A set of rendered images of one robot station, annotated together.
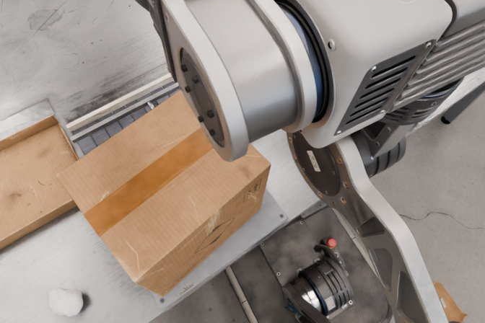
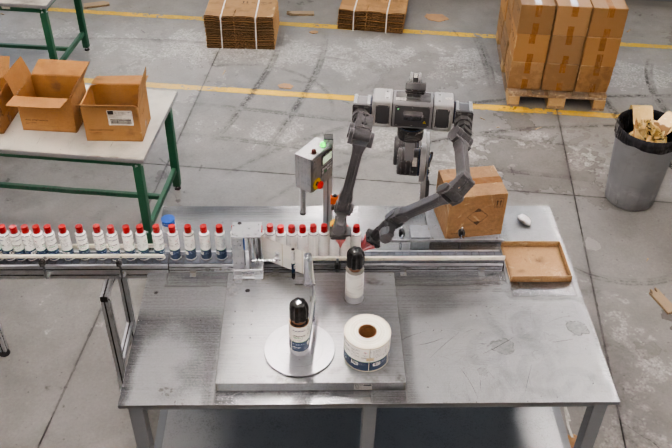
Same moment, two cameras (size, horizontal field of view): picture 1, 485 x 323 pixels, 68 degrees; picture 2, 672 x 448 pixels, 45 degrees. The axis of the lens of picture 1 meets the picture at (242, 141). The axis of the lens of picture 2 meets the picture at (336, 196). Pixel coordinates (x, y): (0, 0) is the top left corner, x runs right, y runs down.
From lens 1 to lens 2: 414 cm
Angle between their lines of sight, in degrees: 76
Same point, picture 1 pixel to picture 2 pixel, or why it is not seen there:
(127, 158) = (483, 188)
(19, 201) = (537, 257)
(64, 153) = (511, 266)
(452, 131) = not seen: hidden behind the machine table
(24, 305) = (540, 227)
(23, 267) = (539, 237)
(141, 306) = not seen: hidden behind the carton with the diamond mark
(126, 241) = (492, 172)
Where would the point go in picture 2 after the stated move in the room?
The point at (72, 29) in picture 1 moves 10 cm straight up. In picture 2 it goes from (486, 330) to (488, 315)
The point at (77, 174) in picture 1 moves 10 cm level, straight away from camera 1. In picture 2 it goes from (501, 190) to (509, 202)
